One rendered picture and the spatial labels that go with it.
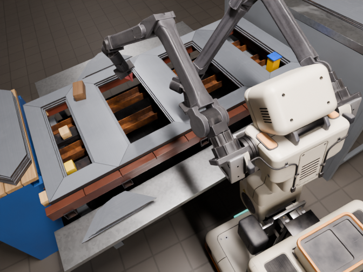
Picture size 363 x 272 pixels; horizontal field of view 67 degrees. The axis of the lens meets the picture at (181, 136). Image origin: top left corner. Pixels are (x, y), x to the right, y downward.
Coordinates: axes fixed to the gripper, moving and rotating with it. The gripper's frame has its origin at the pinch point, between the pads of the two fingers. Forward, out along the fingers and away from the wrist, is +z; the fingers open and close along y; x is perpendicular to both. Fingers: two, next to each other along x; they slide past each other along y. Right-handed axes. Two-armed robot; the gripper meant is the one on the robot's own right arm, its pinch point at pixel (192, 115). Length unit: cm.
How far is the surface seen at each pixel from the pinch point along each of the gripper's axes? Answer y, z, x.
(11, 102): 84, 2, -73
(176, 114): 5.9, 1.0, -6.4
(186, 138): 8.6, 4.0, 8.6
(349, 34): -84, -20, 15
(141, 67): 5, 2, -54
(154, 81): 3.8, 1.7, -37.2
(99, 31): -8, 91, -272
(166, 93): 3.1, 1.4, -23.6
